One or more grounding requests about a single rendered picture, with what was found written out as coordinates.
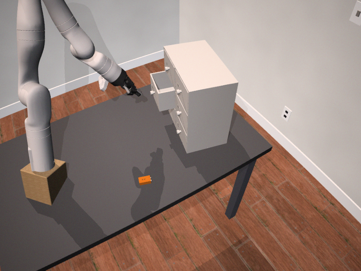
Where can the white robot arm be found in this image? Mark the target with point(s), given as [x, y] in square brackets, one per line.
[30, 46]

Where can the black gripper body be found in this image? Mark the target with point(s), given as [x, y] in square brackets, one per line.
[121, 80]

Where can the white small chest of drawers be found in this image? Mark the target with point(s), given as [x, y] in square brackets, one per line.
[211, 93]

